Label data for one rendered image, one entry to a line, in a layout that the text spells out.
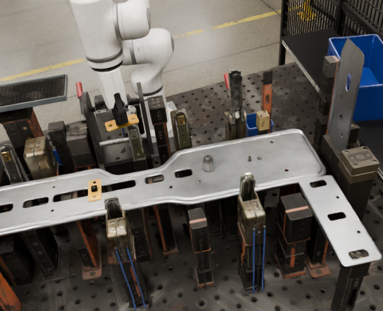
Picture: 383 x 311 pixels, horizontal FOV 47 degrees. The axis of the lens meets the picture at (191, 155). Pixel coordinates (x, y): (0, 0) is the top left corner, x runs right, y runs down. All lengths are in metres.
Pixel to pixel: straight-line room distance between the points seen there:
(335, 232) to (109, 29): 0.72
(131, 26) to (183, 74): 2.71
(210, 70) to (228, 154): 2.36
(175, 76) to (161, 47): 2.07
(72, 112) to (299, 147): 2.36
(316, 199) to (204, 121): 0.87
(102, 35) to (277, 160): 0.64
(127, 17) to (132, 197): 0.53
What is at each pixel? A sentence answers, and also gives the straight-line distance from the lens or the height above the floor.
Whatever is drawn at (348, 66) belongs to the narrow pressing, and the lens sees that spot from 1.24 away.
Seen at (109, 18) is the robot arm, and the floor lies 1.53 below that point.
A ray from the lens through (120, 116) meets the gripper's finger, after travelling 1.10.
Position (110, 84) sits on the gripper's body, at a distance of 1.01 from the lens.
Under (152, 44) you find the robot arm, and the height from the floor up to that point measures 1.18.
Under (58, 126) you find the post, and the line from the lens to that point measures 1.42.
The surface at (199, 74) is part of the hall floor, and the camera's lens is 3.62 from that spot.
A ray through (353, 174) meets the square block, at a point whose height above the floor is 1.04.
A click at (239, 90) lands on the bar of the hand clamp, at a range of 1.33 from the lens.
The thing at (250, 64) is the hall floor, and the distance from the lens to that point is 3.72.
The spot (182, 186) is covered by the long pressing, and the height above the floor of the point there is 1.00.
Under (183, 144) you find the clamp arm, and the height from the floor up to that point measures 1.00.
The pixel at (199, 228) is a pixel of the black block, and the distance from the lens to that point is 1.16.
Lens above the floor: 1.90
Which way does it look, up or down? 42 degrees down
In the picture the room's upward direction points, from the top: 7 degrees counter-clockwise
